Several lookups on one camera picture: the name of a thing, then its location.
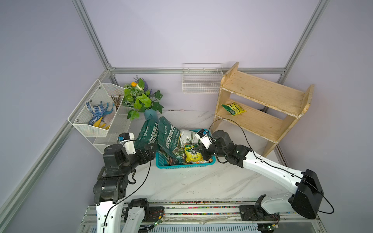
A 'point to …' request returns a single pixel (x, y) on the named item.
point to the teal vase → (147, 112)
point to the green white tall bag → (188, 138)
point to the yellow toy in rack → (97, 123)
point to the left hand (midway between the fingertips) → (148, 147)
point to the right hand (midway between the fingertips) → (198, 149)
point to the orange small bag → (210, 160)
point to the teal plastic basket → (161, 163)
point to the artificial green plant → (138, 96)
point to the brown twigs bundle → (116, 101)
